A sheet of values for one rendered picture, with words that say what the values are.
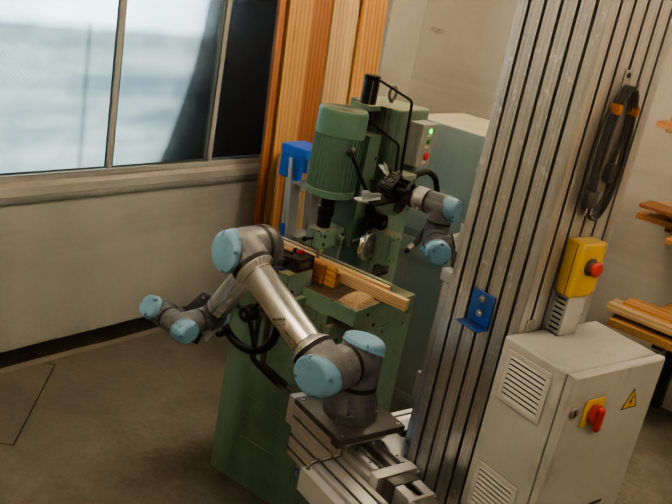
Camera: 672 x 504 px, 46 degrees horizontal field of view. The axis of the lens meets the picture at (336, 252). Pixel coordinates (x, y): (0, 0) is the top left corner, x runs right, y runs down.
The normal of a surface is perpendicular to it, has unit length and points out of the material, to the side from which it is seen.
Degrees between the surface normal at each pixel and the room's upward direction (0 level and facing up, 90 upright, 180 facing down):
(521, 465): 90
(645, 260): 90
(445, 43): 90
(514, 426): 90
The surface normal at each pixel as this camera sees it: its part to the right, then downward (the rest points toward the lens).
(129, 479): 0.18, -0.93
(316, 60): 0.76, 0.29
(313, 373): -0.56, 0.24
